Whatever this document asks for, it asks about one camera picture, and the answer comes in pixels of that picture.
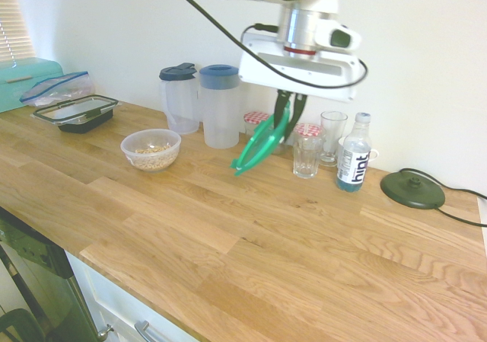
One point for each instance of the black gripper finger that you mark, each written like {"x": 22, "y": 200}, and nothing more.
{"x": 281, "y": 106}
{"x": 298, "y": 109}

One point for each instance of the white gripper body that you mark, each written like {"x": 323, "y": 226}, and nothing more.
{"x": 300, "y": 73}

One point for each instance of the green round container lid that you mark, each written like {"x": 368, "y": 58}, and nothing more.
{"x": 258, "y": 147}

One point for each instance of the glass jar red checkered lid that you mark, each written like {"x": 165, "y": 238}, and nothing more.
{"x": 283, "y": 149}
{"x": 255, "y": 118}
{"x": 308, "y": 129}

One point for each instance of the large pitcher blue lid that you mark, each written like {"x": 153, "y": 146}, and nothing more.
{"x": 220, "y": 109}

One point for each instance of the small pitcher dark lid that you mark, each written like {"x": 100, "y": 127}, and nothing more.
{"x": 179, "y": 106}

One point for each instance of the clear cereal food container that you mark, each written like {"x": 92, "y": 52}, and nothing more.
{"x": 150, "y": 159}

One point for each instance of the black container clear lid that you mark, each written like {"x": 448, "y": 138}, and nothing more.
{"x": 83, "y": 123}

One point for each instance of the tall footed drinking glass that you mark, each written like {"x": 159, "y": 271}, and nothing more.
{"x": 333, "y": 136}

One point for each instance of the faceted glass tumbler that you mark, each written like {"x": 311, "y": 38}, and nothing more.
{"x": 307, "y": 159}

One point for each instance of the white mug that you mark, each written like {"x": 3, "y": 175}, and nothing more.
{"x": 342, "y": 146}

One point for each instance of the hint water bottle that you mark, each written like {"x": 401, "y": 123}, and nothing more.
{"x": 354, "y": 159}

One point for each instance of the dark round kettle base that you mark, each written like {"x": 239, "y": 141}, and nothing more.
{"x": 412, "y": 191}

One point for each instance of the blue zip plastic bag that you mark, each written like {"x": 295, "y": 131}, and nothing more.
{"x": 61, "y": 88}

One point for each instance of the teal bread box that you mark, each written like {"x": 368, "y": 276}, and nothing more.
{"x": 15, "y": 87}

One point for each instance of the beige window blind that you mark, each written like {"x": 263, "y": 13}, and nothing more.
{"x": 11, "y": 26}

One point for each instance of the metal cabinet knob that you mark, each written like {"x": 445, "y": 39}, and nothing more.
{"x": 103, "y": 332}

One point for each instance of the stainless steel dishwasher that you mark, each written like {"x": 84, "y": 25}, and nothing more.
{"x": 45, "y": 281}

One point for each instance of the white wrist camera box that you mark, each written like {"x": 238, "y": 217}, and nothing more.
{"x": 340, "y": 37}

